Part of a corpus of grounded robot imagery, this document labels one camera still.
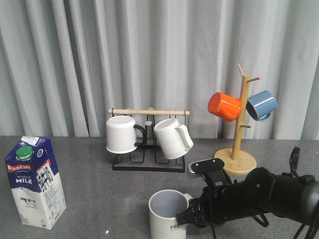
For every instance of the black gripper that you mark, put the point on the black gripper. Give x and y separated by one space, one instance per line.
222 200

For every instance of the pale green mug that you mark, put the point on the pale green mug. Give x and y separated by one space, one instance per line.
164 205

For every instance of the blue white milk carton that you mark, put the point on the blue white milk carton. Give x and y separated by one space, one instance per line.
35 182

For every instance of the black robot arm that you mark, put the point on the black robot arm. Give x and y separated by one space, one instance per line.
294 198

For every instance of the wooden mug tree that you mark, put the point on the wooden mug tree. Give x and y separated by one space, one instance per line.
235 160

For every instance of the white ribbed mug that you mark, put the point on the white ribbed mug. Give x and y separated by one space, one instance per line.
173 138

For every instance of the orange mug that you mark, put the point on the orange mug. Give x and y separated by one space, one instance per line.
224 106

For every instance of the blue mug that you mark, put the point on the blue mug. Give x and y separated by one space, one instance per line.
260 105

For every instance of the grey curtain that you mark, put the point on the grey curtain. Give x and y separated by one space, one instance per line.
64 63

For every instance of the black wire mug rack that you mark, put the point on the black wire mug rack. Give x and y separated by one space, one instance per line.
148 157

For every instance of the white mug black handle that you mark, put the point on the white mug black handle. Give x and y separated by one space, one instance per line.
121 135

